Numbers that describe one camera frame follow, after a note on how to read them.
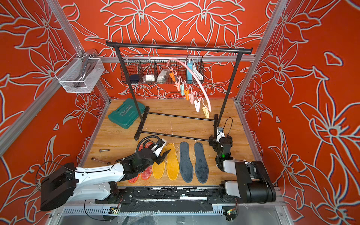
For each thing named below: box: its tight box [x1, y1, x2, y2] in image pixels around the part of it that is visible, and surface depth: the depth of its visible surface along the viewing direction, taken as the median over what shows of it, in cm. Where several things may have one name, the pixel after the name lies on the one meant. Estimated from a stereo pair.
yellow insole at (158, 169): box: [151, 160, 165, 180], surface depth 83 cm
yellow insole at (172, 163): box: [166, 142, 180, 181], surface depth 83 cm
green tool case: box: [107, 97, 146, 129], surface depth 106 cm
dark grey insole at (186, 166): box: [179, 141, 195, 183], surface depth 86 cm
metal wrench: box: [91, 157, 112, 165], surface depth 87 cm
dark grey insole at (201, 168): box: [194, 142, 210, 184], surface depth 85 cm
